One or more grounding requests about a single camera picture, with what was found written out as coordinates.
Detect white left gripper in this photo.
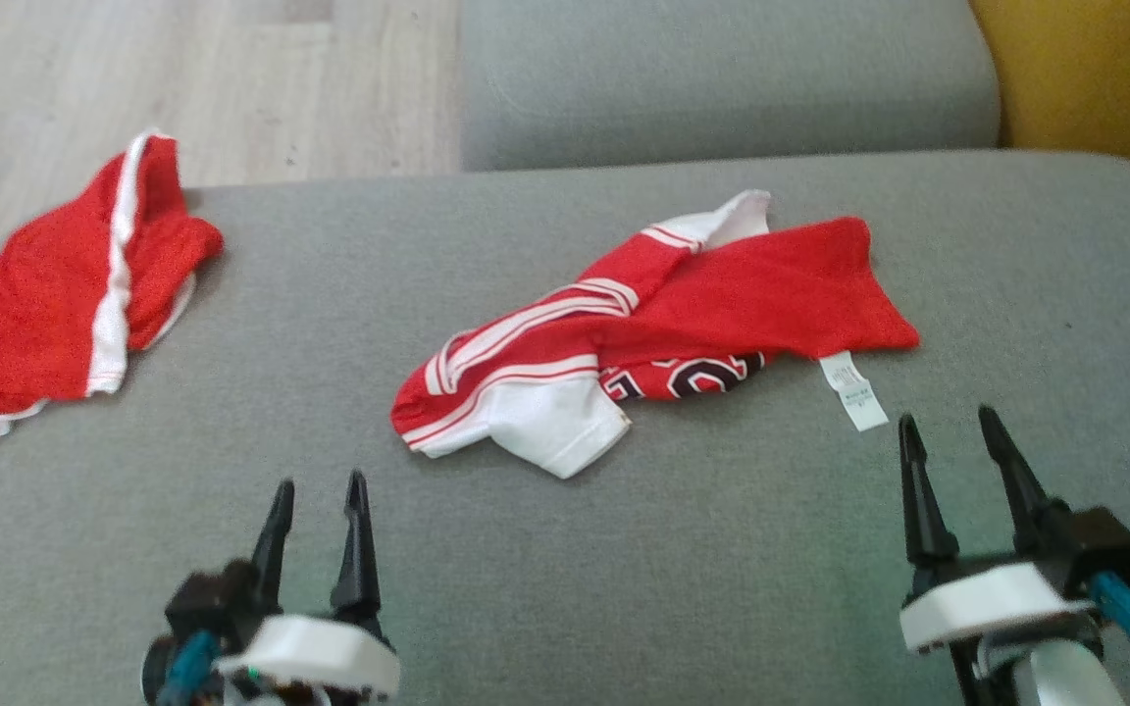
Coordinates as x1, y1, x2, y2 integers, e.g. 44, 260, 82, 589
215, 469, 401, 706

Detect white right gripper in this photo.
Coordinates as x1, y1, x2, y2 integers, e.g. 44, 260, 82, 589
898, 405, 1101, 706

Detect red basketball jersey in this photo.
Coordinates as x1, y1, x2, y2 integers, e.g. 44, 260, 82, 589
390, 189, 921, 480

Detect red shorts with white stripe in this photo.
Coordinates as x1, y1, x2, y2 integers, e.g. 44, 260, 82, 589
0, 129, 226, 437

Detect large grey sofa seat cushion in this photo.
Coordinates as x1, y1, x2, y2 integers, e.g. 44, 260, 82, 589
0, 149, 1130, 706

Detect yellow cushion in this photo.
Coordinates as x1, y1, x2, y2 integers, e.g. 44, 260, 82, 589
969, 0, 1130, 189

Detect small grey sofa cushion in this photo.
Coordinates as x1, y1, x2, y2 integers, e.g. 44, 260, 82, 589
459, 0, 1002, 174

